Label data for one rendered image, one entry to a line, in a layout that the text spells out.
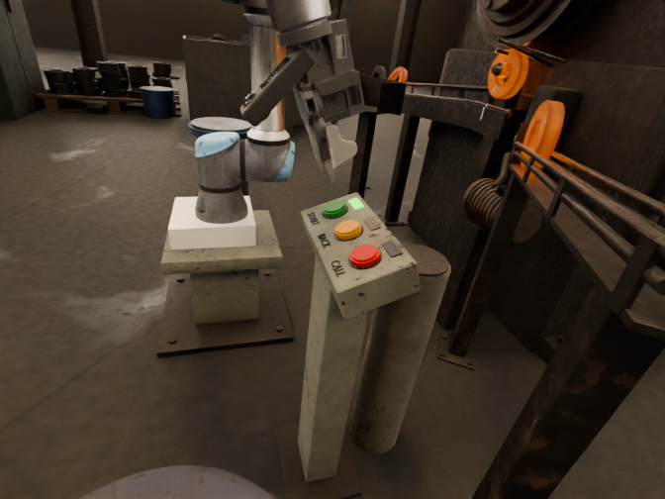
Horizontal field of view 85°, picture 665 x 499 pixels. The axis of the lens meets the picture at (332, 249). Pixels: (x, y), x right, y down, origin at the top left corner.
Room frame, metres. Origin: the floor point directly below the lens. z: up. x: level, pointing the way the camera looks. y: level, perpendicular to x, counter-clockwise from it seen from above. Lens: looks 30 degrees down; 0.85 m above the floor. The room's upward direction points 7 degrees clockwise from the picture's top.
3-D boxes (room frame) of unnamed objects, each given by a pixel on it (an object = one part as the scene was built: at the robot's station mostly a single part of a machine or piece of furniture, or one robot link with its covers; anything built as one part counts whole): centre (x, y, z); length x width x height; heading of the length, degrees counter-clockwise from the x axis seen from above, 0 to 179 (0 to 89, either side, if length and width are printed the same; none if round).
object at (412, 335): (0.58, -0.16, 0.26); 0.12 x 0.12 x 0.52
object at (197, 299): (0.98, 0.34, 0.13); 0.40 x 0.40 x 0.26; 19
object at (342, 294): (0.49, -0.02, 0.31); 0.24 x 0.16 x 0.62; 19
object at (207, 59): (3.75, 1.04, 0.39); 1.03 x 0.83 x 0.79; 113
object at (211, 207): (0.98, 0.34, 0.41); 0.15 x 0.15 x 0.10
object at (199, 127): (1.86, 0.63, 0.22); 0.32 x 0.32 x 0.43
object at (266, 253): (0.98, 0.34, 0.28); 0.32 x 0.32 x 0.04; 19
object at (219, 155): (0.98, 0.34, 0.53); 0.13 x 0.12 x 0.14; 104
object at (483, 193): (1.01, -0.48, 0.27); 0.22 x 0.13 x 0.53; 19
